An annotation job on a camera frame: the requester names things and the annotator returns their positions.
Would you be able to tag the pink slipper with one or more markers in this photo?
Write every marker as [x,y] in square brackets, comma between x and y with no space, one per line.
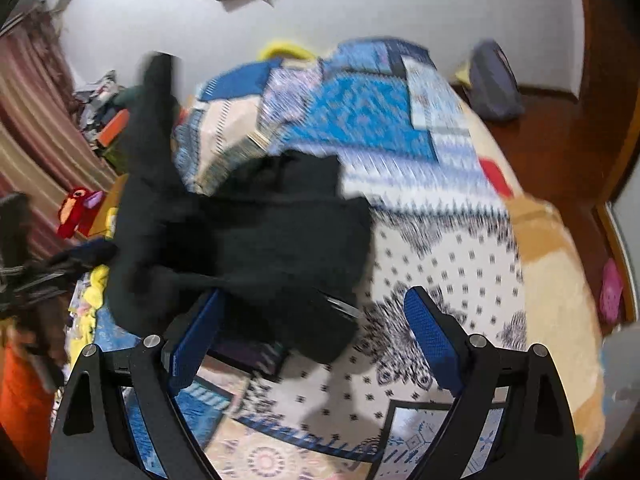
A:
[611,293]

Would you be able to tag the orange red box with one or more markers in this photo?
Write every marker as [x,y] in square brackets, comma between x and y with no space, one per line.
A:
[111,131]

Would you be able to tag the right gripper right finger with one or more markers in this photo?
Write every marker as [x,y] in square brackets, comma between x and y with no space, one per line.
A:
[535,438]

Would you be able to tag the red plush toy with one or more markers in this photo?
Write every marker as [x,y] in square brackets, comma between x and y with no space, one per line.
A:
[78,212]

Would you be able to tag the grey blue backpack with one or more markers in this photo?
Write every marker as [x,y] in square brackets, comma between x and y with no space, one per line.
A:
[493,93]

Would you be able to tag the blue patchwork bed quilt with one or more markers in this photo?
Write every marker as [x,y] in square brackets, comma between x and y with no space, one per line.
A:
[404,140]

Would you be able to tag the striped maroon curtain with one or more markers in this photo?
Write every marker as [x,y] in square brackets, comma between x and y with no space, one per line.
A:
[43,153]

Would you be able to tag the yellow duck sweater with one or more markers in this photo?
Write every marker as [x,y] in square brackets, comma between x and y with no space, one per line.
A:
[87,299]

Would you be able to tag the black jacket garment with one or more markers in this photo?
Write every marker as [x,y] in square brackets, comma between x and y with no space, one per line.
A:
[276,239]

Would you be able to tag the brown wooden door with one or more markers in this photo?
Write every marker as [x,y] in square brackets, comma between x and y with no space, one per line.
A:
[610,99]

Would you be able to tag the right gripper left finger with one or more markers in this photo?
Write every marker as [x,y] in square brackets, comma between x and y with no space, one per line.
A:
[92,437]

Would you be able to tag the beige fleece blanket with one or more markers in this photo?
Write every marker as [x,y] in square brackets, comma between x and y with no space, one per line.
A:
[559,306]

